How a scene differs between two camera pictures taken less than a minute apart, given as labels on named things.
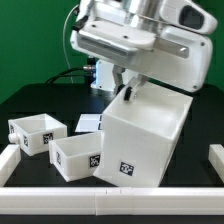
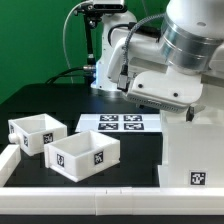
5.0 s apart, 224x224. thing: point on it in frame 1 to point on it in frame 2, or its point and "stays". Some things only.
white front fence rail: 111,201 stays
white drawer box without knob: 77,156 stays
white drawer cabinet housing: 139,135 to 192,152
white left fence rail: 9,160 stays
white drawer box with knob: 36,132 stays
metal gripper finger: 134,84 to 192,109
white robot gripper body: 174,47 to 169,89
